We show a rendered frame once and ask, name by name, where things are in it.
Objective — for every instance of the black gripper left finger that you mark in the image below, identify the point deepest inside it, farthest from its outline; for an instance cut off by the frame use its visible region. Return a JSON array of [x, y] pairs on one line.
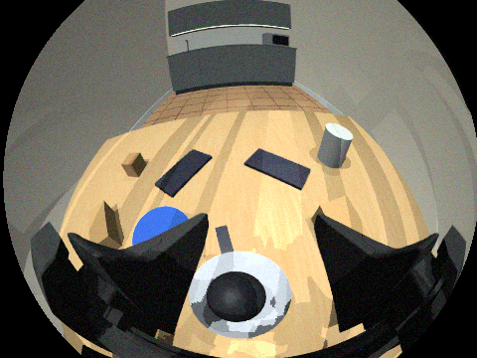
[[154, 276]]

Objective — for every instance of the grey cylinder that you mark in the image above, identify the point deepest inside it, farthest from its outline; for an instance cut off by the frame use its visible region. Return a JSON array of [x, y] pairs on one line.
[[334, 145]]

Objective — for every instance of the blue short cylinder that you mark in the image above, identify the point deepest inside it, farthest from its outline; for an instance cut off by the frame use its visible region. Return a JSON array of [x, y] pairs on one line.
[[154, 222]]

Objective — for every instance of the dark grey flat rectangular pad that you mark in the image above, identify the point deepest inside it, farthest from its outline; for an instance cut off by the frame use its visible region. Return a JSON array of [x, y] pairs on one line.
[[182, 171], [283, 169]]

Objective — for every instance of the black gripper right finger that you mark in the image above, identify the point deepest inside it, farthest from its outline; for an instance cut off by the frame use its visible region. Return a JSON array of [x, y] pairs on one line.
[[362, 273]]

